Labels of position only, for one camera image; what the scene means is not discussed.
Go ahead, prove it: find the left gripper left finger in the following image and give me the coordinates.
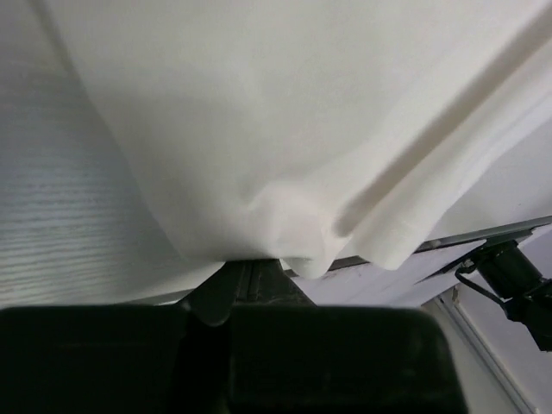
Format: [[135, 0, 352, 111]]
[[1, 261, 252, 413]]

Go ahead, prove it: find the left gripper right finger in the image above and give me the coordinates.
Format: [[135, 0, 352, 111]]
[[241, 260, 468, 413]]

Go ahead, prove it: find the white red-print t-shirt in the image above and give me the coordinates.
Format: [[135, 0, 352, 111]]
[[47, 1, 551, 279]]

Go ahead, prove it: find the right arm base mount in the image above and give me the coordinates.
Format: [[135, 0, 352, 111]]
[[455, 241, 551, 352]]

